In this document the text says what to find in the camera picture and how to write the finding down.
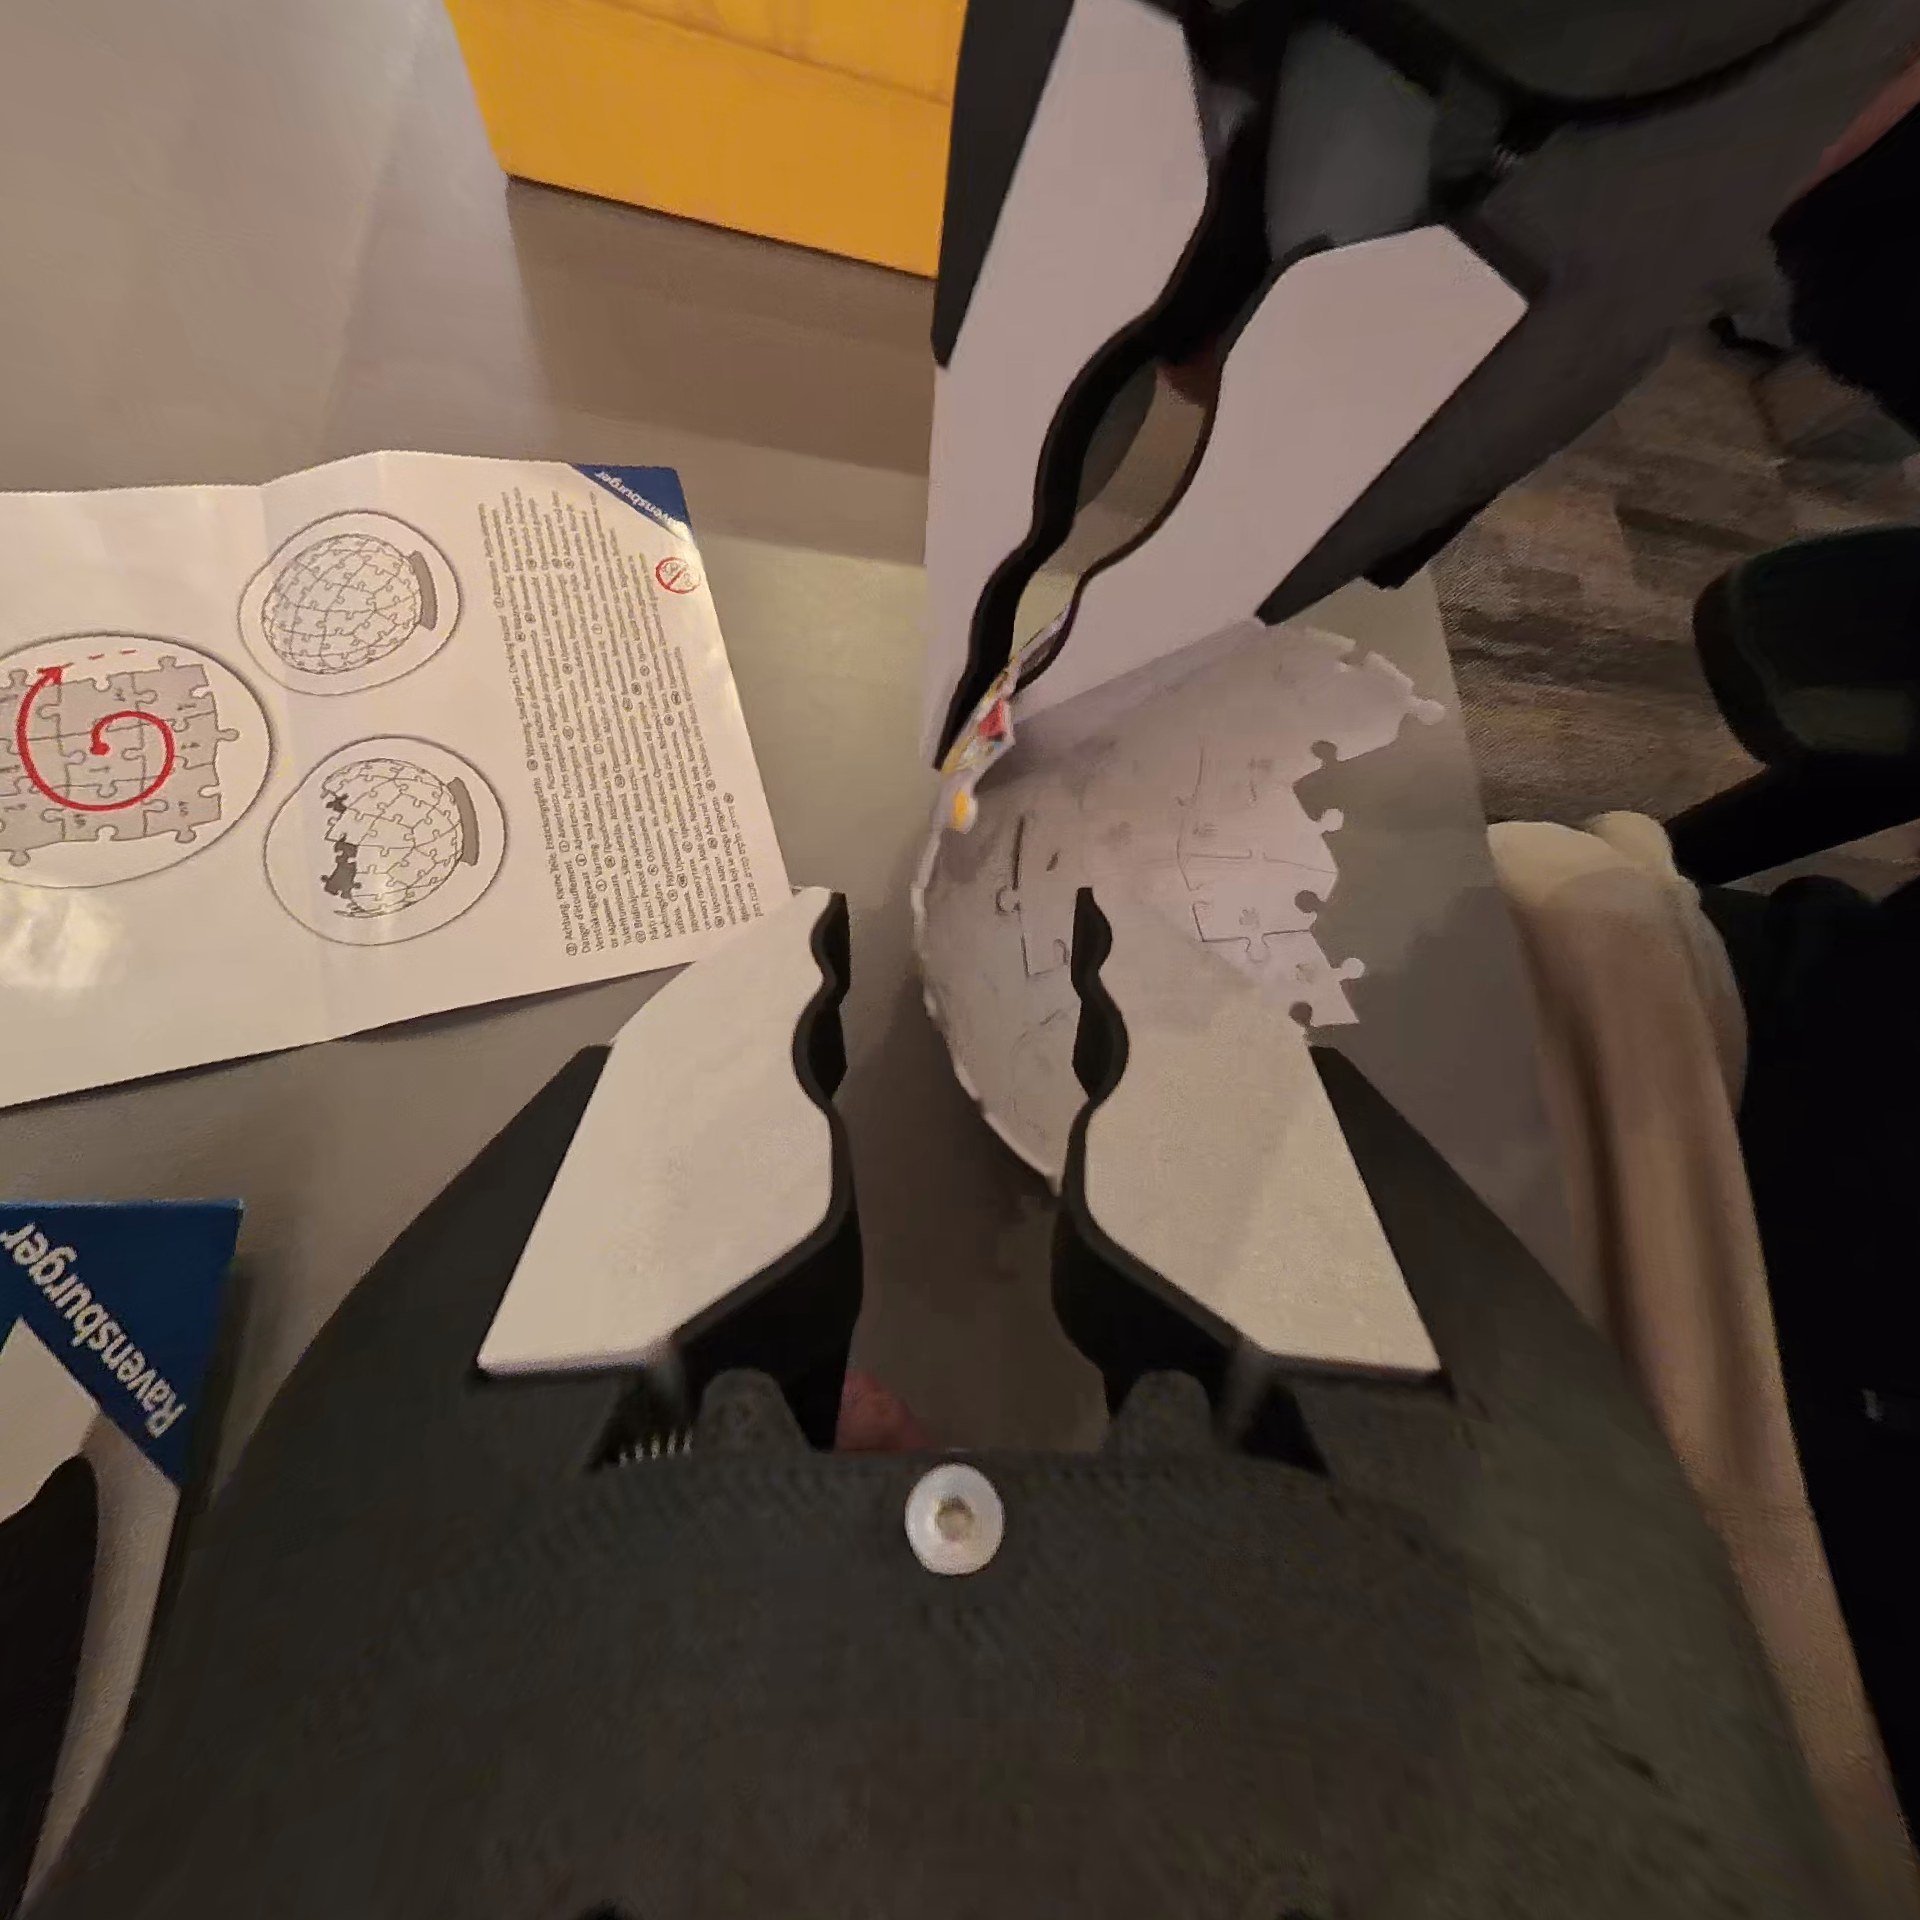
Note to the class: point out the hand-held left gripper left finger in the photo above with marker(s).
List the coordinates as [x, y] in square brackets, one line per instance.
[674, 1202]

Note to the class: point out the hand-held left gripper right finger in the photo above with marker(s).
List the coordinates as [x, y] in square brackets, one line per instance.
[1245, 1244]

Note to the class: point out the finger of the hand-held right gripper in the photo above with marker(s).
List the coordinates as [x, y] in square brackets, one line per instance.
[1350, 405]
[1050, 181]

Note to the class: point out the white half-built puzzle ball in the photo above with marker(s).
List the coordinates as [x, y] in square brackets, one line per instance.
[1200, 780]

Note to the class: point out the colourful puzzle piece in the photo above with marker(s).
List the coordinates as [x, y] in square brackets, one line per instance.
[975, 734]

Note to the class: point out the person's right forearm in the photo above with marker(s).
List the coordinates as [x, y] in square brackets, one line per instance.
[1861, 270]

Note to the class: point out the blue puzzle box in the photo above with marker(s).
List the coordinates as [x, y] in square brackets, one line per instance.
[135, 1307]

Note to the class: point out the yellow box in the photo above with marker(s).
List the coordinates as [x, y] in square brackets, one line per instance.
[720, 107]

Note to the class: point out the black chair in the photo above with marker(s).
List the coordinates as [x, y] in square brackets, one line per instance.
[1799, 630]

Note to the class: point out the beige cloth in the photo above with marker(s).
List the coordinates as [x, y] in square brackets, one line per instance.
[1650, 1202]

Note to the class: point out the white instruction leaflet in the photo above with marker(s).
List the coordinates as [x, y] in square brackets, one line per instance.
[450, 841]

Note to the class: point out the dark clothing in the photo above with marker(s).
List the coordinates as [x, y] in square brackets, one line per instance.
[1846, 1202]

